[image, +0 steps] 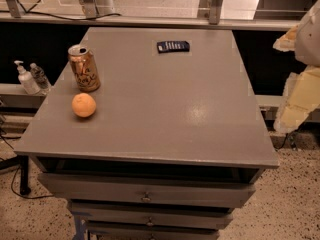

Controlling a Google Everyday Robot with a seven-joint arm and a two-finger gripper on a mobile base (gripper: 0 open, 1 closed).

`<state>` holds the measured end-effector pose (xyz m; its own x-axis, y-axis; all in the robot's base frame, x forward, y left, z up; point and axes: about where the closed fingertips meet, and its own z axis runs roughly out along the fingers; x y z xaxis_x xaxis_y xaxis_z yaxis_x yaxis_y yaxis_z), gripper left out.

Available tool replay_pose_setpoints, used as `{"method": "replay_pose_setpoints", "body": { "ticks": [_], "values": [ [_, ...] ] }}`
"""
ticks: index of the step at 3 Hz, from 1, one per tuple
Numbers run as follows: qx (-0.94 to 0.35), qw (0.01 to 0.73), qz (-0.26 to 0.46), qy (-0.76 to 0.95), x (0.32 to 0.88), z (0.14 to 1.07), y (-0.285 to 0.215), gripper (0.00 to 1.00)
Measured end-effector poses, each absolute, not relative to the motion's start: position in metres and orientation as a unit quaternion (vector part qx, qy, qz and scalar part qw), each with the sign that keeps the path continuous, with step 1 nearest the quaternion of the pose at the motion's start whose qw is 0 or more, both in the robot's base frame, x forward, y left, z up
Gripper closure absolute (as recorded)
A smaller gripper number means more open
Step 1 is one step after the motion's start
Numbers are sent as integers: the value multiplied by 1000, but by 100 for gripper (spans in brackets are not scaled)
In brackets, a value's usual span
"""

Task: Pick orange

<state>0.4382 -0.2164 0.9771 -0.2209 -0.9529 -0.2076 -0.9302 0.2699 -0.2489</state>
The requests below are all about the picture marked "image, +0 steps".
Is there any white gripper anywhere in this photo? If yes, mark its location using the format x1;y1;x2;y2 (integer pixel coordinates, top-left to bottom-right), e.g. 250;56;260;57
273;0;320;134

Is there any orange fruit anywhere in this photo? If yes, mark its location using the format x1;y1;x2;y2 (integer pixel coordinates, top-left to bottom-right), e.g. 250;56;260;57
71;93;96;118

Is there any dark blue snack packet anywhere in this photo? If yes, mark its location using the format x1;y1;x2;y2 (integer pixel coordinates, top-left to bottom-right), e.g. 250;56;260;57
156;41;190;53

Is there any grey drawer cabinet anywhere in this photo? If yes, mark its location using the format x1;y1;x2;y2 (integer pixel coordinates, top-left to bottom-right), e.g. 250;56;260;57
13;26;280;240

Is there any gold soda can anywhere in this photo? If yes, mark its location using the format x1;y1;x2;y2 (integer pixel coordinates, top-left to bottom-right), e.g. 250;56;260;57
68;44;100;92

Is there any top grey drawer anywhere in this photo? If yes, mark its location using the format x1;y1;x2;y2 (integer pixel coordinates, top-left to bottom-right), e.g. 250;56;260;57
38;173;255;208

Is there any grey drawer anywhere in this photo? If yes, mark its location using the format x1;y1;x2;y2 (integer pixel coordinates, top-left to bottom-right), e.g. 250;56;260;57
38;173;255;208
87;222;219;240
68;202;233;230

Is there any middle grey drawer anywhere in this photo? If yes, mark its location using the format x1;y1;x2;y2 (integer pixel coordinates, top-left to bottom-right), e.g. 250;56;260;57
68;202;233;230

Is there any clear plastic water bottle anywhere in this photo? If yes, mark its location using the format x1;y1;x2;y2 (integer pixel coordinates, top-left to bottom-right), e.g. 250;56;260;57
30;63;51;91

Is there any bottom grey drawer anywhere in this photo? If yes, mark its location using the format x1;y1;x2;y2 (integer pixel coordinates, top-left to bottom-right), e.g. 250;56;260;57
87;222;219;240

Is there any white pump dispenser bottle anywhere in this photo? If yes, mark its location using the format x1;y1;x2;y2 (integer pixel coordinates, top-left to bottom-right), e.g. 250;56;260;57
14;60;40;95

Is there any grey metal frame post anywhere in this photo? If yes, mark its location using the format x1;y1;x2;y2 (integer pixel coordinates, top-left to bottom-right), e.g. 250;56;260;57
82;0;97;18
5;0;23;18
197;0;223;25

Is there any black cable on ledge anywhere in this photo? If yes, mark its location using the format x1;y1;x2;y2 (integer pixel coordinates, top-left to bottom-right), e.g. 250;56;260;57
0;0;123;21

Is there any black floor cable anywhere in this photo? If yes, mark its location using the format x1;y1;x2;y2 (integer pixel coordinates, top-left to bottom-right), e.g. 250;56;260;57
0;127;54;200

